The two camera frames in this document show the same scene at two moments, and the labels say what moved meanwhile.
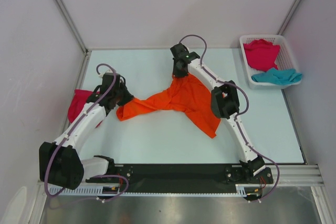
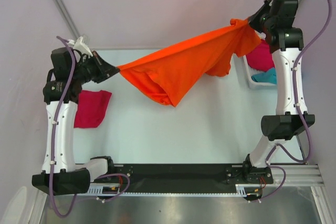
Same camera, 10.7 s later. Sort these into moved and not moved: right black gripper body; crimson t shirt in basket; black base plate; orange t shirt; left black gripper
Moved: right black gripper body; left black gripper; orange t shirt
Not moved: crimson t shirt in basket; black base plate
